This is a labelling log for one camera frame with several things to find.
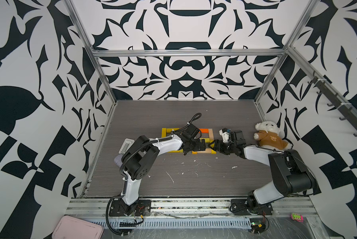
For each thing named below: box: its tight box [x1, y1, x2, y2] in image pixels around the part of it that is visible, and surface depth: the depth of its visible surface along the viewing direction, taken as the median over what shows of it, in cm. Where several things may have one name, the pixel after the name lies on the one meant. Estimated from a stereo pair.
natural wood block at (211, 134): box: [208, 128, 214, 141], surface depth 102 cm
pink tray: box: [51, 215, 105, 239], surface depth 69 cm
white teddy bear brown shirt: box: [253, 120, 293, 150], surface depth 93 cm
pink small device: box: [290, 213, 304, 223], surface depth 71 cm
